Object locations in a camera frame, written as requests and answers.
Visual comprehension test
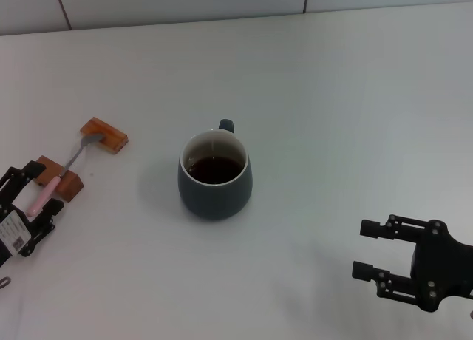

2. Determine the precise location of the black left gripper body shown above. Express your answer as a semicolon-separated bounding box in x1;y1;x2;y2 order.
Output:
0;203;33;268

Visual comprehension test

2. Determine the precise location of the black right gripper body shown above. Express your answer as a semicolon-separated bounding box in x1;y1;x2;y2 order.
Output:
408;218;473;313

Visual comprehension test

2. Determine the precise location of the pink handled metal spoon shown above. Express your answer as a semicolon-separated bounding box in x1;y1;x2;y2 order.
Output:
28;133;105;217

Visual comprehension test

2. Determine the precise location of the grey ceramic cup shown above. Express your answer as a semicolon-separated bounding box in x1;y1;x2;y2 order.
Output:
177;118;254;220

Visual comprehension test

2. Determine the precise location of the plain brown wooden block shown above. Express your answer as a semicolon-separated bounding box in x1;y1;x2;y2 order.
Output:
32;154;85;203

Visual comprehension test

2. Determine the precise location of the grooved orange wooden block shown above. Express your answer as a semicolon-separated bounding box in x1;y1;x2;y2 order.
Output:
79;116;129;155

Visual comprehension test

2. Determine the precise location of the dark coffee liquid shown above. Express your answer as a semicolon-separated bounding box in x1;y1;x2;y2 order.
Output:
186;155;245;185

